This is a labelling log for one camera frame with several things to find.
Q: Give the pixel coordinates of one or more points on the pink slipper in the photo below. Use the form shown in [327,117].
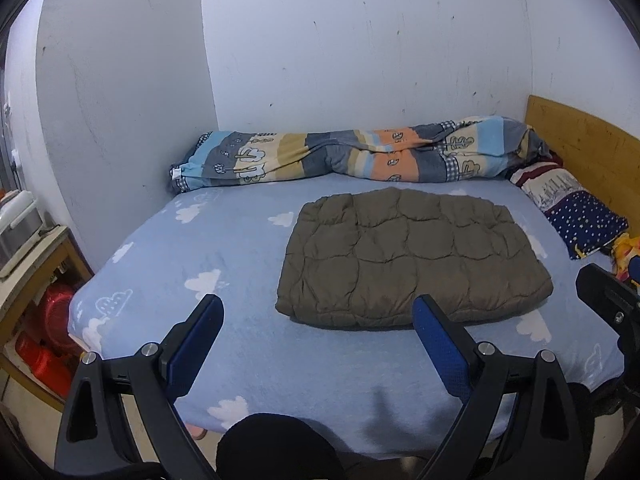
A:
[197,431]

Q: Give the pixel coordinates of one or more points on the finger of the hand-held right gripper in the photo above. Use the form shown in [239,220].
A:
[605,295]

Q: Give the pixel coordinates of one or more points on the yellow plush toy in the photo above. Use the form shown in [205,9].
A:
[625,255]

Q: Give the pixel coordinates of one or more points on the blue star print pillow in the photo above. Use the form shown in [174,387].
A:
[580,210]

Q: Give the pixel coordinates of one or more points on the patchwork printed blanket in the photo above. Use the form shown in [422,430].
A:
[350,155]

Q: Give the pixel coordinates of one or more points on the olive quilted puffer jacket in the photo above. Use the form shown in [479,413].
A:
[410,260]

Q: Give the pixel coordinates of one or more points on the wooden headboard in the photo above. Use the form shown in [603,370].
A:
[585,145]

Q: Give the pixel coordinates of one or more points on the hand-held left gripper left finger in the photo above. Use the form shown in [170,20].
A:
[192,350]

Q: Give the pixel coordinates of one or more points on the bed with blue cloud sheet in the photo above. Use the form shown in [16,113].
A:
[240,240]

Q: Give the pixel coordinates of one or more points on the red plastic basin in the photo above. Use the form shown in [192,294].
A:
[60,315]

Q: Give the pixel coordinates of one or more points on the person's dark trouser leg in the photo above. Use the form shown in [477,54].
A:
[280,450]

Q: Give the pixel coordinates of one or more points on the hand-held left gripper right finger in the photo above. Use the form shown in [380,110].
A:
[440,350]

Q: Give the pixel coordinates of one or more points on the red plastic container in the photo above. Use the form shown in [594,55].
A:
[42,367]

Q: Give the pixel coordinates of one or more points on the wooden side table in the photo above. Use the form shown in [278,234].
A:
[35,270]

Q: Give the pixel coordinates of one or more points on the white appliance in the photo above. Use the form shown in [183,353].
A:
[17,225]

